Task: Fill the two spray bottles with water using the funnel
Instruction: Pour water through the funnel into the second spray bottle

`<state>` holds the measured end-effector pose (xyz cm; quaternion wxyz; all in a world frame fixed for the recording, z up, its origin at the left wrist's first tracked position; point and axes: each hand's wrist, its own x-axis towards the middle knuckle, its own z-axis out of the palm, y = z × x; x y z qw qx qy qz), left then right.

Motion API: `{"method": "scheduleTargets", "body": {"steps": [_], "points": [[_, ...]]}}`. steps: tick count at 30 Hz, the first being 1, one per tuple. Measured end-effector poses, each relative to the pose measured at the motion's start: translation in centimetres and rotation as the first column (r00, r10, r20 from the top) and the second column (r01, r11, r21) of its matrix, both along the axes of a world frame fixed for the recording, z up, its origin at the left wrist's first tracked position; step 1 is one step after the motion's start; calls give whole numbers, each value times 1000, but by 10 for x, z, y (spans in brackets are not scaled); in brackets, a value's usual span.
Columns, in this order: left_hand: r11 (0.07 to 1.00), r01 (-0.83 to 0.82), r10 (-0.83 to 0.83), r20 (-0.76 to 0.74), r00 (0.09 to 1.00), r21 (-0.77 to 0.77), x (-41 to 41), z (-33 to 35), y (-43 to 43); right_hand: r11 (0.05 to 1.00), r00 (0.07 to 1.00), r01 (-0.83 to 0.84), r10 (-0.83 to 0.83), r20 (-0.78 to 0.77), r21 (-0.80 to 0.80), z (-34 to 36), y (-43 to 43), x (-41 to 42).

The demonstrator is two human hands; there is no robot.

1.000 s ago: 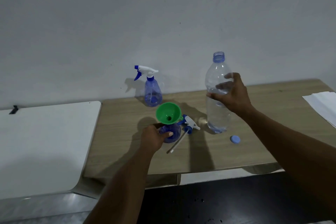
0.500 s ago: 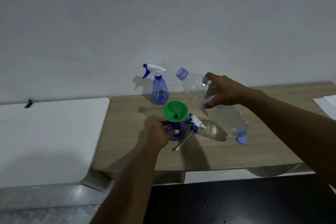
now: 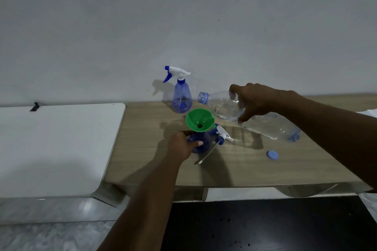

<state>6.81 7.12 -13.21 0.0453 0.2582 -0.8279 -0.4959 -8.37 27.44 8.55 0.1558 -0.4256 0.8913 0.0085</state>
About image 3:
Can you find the wooden table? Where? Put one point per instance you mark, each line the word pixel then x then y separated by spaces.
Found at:
pixel 294 171

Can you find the green plastic funnel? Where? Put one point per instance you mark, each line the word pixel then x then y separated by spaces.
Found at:
pixel 198 118

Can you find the black wall clip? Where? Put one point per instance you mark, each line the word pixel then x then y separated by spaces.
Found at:
pixel 34 107

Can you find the person's right hand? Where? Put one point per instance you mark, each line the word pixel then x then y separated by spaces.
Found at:
pixel 265 100

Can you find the white blue trigger spray head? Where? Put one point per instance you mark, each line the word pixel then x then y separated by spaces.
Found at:
pixel 178 70
pixel 224 134

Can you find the person's left hand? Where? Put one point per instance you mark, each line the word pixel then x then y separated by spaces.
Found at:
pixel 179 148

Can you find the person's right forearm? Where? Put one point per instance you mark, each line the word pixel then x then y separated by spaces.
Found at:
pixel 338 130

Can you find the white side table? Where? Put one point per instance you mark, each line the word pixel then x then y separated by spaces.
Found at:
pixel 59 148

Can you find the person's left forearm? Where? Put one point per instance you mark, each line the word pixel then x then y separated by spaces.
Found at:
pixel 147 209

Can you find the white paper towel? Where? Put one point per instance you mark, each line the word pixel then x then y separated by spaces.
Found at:
pixel 369 113

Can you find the clear plastic water bottle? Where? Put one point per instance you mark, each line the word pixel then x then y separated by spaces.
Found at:
pixel 224 106

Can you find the blue bottle cap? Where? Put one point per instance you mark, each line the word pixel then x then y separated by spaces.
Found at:
pixel 272 155

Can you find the black wooden board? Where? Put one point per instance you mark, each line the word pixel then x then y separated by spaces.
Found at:
pixel 265 224

